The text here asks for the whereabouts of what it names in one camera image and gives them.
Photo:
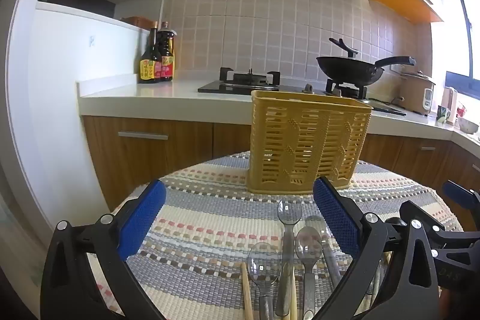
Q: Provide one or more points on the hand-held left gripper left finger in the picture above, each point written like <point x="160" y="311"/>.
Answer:
<point x="142" y="218"/>

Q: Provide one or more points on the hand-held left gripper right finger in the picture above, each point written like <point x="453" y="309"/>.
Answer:
<point x="335" y="218"/>

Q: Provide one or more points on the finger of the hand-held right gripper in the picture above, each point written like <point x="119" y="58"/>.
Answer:
<point x="416" y="209"/>
<point x="459" y="192"/>

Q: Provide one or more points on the clear plastic spoon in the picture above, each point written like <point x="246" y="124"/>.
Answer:
<point x="288" y="211"/>
<point x="308" y="248"/>
<point x="262" y="263"/>

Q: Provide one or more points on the wooden chopstick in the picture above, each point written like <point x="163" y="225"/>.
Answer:
<point x="292" y="290"/>
<point x="246" y="293"/>

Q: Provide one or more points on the yellow plastic utensil basket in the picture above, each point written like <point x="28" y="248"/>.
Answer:
<point x="300" y="140"/>

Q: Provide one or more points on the wooden kitchen cabinet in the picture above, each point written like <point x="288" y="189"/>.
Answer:
<point x="150" y="158"/>

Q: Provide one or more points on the striped woven table mat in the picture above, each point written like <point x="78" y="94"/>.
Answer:
<point x="210" y="215"/>

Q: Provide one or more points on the patterned mug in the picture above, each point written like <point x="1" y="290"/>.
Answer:
<point x="443" y="115"/>

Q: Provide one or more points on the beige rice cooker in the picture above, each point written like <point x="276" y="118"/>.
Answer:
<point x="414" y="91"/>

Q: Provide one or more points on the black wok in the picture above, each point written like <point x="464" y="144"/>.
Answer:
<point x="348" y="70"/>

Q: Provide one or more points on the dark soy sauce bottle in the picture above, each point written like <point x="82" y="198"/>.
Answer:
<point x="149" y="65"/>

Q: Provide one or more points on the red label sauce bottle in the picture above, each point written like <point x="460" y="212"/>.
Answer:
<point x="167" y="61"/>

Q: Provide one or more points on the black gas stove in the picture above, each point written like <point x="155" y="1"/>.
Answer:
<point x="240" y="85"/>

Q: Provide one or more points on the window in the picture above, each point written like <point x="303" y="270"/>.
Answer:
<point x="455" y="24"/>

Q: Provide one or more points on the brown box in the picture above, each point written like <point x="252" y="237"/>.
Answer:
<point x="137" y="22"/>

